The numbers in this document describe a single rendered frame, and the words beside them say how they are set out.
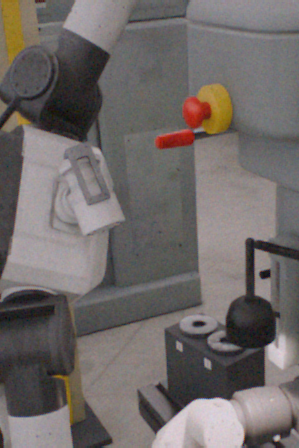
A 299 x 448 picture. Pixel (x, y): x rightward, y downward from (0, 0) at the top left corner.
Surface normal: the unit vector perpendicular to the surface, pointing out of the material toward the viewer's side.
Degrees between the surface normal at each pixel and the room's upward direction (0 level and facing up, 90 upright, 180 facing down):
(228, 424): 69
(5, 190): 58
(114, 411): 0
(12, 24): 90
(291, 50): 90
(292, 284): 90
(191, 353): 90
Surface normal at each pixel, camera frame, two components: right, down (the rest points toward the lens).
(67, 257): 0.49, -0.24
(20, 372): 0.01, 0.05
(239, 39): -0.89, 0.23
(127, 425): -0.06, -0.91
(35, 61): -0.43, -0.11
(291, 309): 0.45, 0.34
